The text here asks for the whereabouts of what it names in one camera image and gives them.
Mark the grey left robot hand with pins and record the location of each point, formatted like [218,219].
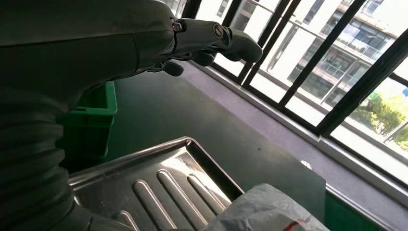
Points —
[79,41]

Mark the grey package with red print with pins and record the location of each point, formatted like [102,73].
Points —
[261,210]

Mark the green conveyor belt machine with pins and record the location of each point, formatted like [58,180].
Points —
[347,213]

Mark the green plastic crate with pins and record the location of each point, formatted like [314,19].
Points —
[92,127]

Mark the white scale with steel tray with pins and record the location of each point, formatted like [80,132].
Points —
[153,188]

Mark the small white round object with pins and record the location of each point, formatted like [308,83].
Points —
[306,164]

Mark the building outside window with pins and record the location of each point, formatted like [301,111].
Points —
[338,60]

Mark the green trees outside window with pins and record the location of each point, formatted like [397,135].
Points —
[379,114]

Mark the black window frame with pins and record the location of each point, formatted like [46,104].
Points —
[334,38]

